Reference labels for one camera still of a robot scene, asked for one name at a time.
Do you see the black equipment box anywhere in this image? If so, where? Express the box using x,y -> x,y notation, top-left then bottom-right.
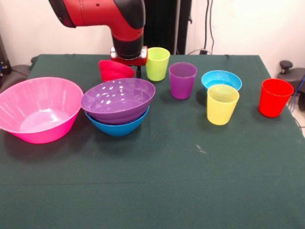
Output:
0,33 -> 11,77

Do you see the small crimson bowl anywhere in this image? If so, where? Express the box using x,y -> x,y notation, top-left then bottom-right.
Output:
98,60 -> 136,83

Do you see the black wall cable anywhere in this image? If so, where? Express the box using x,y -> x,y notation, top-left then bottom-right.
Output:
204,0 -> 215,54

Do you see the red cup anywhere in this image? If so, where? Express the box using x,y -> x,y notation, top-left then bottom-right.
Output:
259,78 -> 295,118

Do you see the large purple bowl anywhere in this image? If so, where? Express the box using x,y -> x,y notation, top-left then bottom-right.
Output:
81,78 -> 156,124

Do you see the small light blue bowl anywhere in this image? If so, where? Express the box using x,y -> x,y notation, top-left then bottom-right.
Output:
201,70 -> 243,93

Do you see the purple cup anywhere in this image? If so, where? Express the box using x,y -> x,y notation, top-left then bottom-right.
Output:
169,62 -> 198,100

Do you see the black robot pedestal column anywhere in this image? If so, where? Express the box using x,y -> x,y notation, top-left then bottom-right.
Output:
142,0 -> 193,55

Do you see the black knob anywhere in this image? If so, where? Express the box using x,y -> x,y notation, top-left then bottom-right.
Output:
279,60 -> 293,74

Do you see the black pedestal leg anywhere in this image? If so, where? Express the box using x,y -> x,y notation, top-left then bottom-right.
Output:
0,64 -> 31,96
277,68 -> 305,101

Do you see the large pink bowl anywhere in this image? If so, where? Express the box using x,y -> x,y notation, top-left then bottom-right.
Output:
0,77 -> 84,145

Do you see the large blue bowl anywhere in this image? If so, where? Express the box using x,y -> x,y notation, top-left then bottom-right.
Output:
85,106 -> 150,137

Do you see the green cup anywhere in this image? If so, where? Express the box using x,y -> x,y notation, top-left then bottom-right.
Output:
145,47 -> 171,82

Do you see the dark green table cloth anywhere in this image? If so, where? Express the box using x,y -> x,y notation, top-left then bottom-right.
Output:
0,53 -> 305,229

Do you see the yellow cup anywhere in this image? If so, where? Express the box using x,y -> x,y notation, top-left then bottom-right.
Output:
206,84 -> 240,125

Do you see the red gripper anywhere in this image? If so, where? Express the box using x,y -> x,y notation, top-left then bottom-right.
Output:
110,46 -> 148,78

